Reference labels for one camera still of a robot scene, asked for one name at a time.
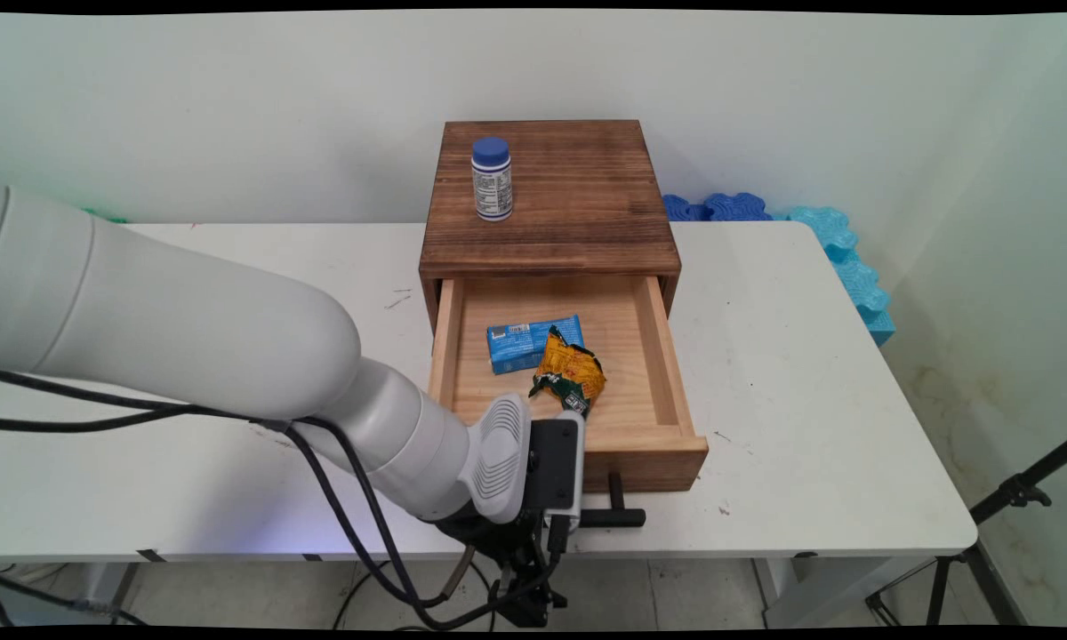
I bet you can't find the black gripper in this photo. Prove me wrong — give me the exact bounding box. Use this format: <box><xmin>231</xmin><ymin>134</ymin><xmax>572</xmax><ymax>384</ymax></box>
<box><xmin>434</xmin><ymin>501</ymin><xmax>581</xmax><ymax>628</ymax></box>

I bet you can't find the wooden drawer with black handle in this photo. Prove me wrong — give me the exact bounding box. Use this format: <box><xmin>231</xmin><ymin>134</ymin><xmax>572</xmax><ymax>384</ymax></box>
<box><xmin>427</xmin><ymin>274</ymin><xmax>710</xmax><ymax>531</ymax></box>

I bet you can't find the yellow green crumpled snack bag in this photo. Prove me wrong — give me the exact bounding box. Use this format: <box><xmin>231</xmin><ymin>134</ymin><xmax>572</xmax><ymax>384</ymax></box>
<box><xmin>528</xmin><ymin>324</ymin><xmax>608</xmax><ymax>420</ymax></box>

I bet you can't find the blue snack packet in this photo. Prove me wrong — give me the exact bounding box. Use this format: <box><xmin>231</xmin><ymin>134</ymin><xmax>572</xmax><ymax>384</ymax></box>
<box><xmin>485</xmin><ymin>314</ymin><xmax>586</xmax><ymax>376</ymax></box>

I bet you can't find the white table leg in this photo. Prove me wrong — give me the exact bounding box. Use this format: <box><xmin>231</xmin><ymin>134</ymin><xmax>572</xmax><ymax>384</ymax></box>
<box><xmin>750</xmin><ymin>556</ymin><xmax>863</xmax><ymax>628</ymax></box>

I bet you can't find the grey table leg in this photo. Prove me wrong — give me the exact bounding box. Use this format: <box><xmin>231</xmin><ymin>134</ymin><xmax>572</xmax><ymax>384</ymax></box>
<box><xmin>105</xmin><ymin>561</ymin><xmax>143</xmax><ymax>623</ymax></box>

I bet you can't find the white bottle with blue cap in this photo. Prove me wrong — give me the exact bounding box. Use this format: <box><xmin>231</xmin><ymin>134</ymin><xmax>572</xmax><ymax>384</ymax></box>
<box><xmin>471</xmin><ymin>136</ymin><xmax>514</xmax><ymax>222</ymax></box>

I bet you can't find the dark blue foam mat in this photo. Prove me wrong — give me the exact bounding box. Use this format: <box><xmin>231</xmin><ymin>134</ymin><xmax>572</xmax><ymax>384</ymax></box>
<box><xmin>662</xmin><ymin>192</ymin><xmax>775</xmax><ymax>223</ymax></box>

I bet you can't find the light blue foam mat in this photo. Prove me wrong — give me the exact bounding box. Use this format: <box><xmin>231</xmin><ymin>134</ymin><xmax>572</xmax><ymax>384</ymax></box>
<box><xmin>772</xmin><ymin>205</ymin><xmax>897</xmax><ymax>348</ymax></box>

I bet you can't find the black tripod stand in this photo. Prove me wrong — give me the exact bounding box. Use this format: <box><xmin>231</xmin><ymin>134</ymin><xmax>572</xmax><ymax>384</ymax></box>
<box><xmin>864</xmin><ymin>435</ymin><xmax>1067</xmax><ymax>628</ymax></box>

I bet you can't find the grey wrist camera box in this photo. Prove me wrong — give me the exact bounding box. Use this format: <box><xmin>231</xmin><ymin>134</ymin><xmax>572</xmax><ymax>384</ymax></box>
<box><xmin>524</xmin><ymin>412</ymin><xmax>586</xmax><ymax>521</ymax></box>

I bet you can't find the black floor cable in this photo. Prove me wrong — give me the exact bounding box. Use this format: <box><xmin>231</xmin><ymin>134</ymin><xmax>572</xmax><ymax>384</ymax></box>
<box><xmin>333</xmin><ymin>559</ymin><xmax>497</xmax><ymax>632</ymax></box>

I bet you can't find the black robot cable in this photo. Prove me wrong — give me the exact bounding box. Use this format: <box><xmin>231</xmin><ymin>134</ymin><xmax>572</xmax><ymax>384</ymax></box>
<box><xmin>0</xmin><ymin>368</ymin><xmax>572</xmax><ymax>632</ymax></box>
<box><xmin>0</xmin><ymin>404</ymin><xmax>479</xmax><ymax>611</ymax></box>

